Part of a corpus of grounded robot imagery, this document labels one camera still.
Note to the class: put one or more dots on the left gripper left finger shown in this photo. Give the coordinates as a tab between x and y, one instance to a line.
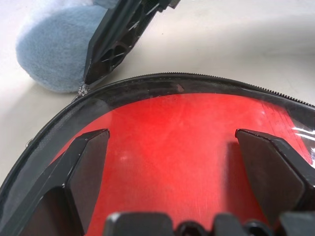
81	172

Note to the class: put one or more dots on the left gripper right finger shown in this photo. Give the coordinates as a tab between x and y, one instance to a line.
270	172

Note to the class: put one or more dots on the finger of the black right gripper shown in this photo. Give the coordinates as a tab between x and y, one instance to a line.
115	41

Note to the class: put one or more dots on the black red mesh pouch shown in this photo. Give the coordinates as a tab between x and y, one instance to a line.
147	84

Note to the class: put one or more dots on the red table tennis paddle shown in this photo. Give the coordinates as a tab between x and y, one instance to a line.
172	147

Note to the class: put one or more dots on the blue plush toy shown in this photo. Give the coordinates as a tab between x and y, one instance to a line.
49	49

